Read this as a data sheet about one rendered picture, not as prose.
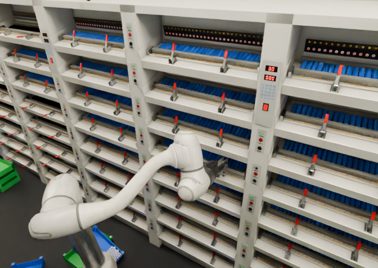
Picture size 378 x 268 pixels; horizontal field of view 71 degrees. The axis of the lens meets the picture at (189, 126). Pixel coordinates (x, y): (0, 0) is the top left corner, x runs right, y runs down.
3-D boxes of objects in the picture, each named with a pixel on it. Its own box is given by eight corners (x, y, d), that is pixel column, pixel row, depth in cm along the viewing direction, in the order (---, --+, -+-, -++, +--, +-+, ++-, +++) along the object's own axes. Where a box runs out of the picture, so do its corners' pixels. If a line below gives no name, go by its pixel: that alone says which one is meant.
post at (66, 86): (95, 212, 237) (40, -1, 151) (88, 208, 241) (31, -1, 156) (112, 198, 252) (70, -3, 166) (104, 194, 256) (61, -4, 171)
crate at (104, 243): (122, 255, 200) (124, 251, 195) (102, 278, 185) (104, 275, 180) (94, 228, 205) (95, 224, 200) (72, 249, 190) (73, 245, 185)
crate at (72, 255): (83, 275, 187) (81, 268, 183) (64, 261, 196) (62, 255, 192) (113, 242, 210) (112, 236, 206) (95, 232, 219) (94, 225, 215)
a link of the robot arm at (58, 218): (74, 215, 95) (76, 190, 107) (19, 229, 91) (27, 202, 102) (84, 239, 102) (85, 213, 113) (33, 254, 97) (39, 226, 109)
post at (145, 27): (158, 247, 206) (134, 4, 120) (149, 242, 210) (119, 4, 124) (173, 229, 221) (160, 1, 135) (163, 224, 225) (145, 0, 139)
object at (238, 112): (252, 129, 118) (252, 106, 109) (145, 102, 145) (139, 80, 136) (266, 102, 130) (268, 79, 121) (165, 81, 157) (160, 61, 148)
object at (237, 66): (257, 89, 109) (259, 59, 99) (142, 67, 136) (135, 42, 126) (272, 64, 121) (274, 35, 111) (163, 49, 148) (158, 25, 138)
